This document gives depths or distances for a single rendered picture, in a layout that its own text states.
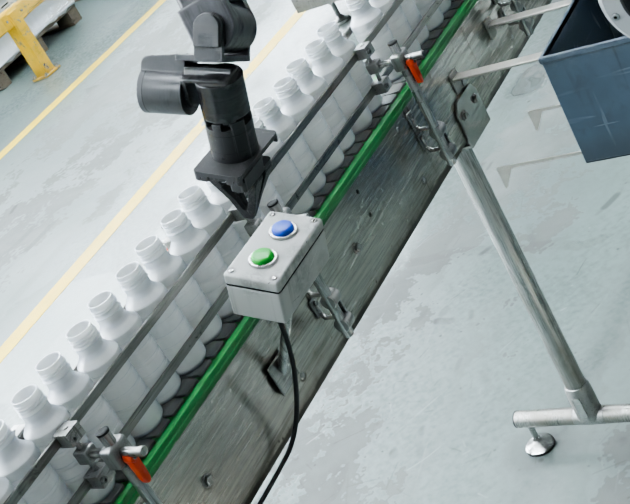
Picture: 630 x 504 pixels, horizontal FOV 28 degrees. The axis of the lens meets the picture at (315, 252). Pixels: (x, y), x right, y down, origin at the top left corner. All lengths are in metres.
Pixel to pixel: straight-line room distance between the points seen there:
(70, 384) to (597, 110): 1.07
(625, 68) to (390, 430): 1.34
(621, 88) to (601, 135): 0.10
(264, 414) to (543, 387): 1.38
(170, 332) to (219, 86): 0.39
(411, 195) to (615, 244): 1.37
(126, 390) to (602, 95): 1.00
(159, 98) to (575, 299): 1.98
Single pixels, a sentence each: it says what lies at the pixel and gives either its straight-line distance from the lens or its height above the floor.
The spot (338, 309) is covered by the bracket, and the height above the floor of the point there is 0.91.
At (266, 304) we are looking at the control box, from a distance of 1.60.
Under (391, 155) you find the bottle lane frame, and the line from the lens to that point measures 2.10.
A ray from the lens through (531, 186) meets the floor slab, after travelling 3.87.
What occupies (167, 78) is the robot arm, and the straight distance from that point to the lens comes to 1.47.
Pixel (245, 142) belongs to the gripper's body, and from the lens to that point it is 1.48.
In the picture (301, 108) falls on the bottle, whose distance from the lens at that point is 1.97.
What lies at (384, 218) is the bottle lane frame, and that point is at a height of 0.89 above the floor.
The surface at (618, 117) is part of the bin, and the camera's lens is 2.20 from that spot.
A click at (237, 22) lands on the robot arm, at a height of 1.41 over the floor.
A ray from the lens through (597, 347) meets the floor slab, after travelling 3.09.
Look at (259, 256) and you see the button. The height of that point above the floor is 1.12.
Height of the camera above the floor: 1.77
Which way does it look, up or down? 25 degrees down
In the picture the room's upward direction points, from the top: 30 degrees counter-clockwise
